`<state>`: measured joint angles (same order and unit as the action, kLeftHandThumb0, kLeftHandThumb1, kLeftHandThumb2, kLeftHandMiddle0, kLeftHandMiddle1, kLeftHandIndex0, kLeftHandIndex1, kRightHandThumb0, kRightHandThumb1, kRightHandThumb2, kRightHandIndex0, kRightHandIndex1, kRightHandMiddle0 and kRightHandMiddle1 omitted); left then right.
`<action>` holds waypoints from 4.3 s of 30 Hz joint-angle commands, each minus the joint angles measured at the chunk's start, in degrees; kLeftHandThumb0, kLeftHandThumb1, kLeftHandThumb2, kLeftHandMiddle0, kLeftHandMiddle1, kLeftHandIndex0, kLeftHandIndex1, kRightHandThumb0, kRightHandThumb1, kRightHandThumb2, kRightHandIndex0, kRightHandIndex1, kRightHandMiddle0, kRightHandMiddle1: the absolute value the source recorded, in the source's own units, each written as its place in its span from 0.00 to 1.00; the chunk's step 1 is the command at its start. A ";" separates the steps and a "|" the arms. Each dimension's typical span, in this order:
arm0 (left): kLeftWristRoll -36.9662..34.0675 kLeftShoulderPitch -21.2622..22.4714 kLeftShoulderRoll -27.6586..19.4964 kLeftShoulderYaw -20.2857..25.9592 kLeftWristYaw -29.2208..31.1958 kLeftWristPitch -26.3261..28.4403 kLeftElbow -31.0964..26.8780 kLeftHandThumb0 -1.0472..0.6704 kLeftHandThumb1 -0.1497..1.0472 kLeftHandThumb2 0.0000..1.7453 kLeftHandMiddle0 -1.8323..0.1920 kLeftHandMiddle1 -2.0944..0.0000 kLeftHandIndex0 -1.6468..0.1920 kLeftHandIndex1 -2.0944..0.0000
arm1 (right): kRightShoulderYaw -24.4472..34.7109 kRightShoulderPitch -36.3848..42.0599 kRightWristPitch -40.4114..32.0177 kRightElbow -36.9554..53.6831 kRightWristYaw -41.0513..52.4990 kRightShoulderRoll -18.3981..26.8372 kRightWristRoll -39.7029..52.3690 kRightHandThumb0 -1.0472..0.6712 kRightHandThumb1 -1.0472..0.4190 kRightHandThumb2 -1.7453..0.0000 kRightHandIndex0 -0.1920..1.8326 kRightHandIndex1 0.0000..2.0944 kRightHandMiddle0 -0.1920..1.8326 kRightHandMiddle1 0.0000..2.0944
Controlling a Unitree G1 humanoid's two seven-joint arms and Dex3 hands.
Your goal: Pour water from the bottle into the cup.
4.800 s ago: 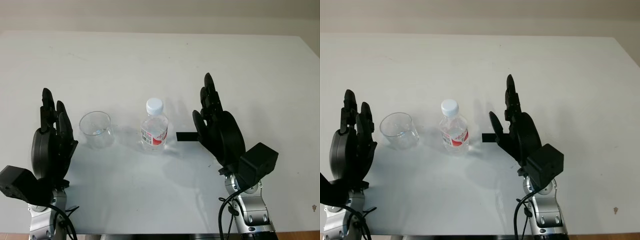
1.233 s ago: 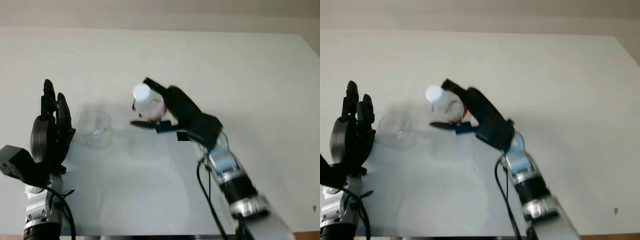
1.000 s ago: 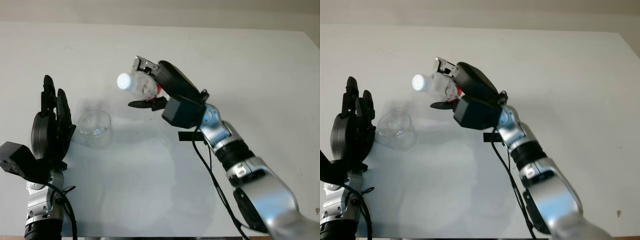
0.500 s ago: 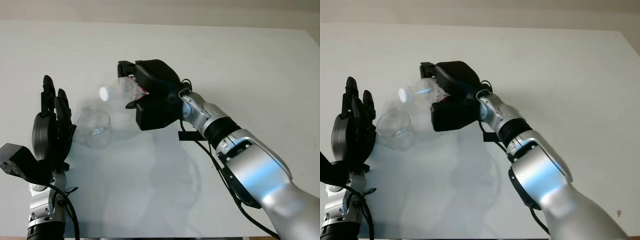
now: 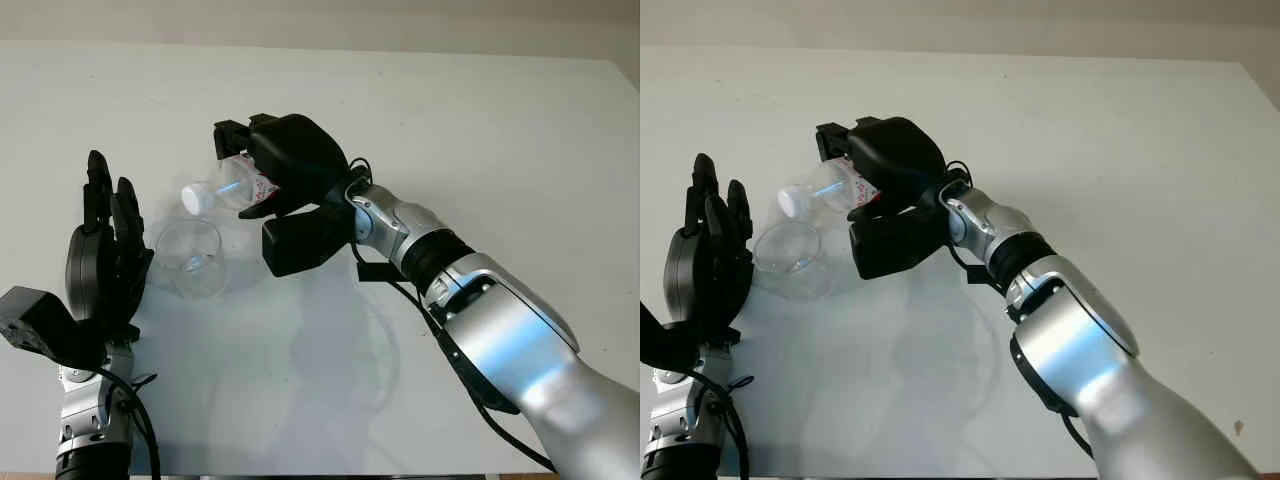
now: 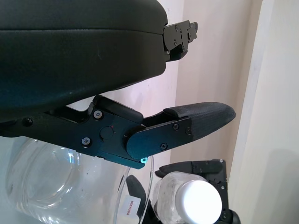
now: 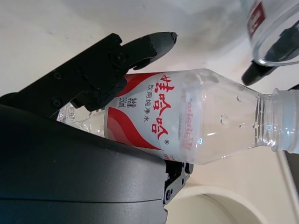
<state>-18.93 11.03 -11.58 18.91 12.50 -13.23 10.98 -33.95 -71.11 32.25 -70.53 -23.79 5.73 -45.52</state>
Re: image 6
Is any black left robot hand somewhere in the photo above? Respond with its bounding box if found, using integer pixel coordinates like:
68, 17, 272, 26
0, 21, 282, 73
0, 0, 236, 170

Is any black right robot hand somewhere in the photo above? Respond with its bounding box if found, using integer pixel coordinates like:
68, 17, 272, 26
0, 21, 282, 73
126, 158, 241, 224

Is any clear plastic water bottle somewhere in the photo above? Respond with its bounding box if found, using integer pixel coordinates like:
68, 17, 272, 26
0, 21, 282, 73
151, 172, 222, 224

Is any clear glass cup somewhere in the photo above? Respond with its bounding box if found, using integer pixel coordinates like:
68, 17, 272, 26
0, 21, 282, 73
4, 137, 156, 224

